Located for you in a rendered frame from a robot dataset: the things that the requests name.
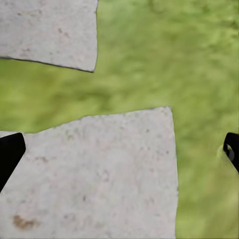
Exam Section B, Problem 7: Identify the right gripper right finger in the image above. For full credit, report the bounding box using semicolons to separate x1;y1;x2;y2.
217;132;239;173

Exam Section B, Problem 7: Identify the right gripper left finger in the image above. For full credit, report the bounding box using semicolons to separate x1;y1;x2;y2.
0;132;26;192

